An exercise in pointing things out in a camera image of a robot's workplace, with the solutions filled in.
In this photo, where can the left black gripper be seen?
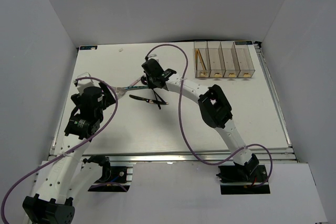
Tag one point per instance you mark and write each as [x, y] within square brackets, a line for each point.
[108, 99]

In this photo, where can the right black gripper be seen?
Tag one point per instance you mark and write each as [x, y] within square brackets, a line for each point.
[151, 86]

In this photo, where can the black knife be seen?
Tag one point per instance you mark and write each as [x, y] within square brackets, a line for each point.
[151, 101]

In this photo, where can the orange chopstick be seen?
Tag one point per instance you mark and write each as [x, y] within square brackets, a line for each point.
[201, 59]
[196, 59]

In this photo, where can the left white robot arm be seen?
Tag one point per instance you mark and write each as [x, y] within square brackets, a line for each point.
[70, 174]

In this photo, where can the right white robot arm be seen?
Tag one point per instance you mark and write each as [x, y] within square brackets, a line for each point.
[215, 110]

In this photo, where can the clear container compartment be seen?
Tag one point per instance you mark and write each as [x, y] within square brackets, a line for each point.
[232, 68]
[216, 59]
[202, 46]
[245, 61]

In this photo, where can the left blue label sticker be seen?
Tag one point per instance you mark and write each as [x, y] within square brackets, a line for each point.
[90, 47]

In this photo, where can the blue label sticker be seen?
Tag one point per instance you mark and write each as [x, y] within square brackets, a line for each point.
[90, 47]
[241, 43]

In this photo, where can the right blue label sticker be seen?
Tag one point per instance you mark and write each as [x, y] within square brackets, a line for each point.
[241, 43]

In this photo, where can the green handled fork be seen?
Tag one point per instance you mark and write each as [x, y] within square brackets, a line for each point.
[132, 88]

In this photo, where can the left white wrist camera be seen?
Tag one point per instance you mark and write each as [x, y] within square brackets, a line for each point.
[85, 83]

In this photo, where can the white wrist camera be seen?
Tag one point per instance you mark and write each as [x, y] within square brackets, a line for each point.
[85, 83]
[152, 56]

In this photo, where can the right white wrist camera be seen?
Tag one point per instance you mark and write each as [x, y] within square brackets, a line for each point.
[152, 56]

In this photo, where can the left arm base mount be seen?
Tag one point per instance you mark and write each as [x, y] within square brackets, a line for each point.
[113, 178]

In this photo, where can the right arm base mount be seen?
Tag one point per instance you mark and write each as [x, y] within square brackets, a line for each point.
[234, 183]

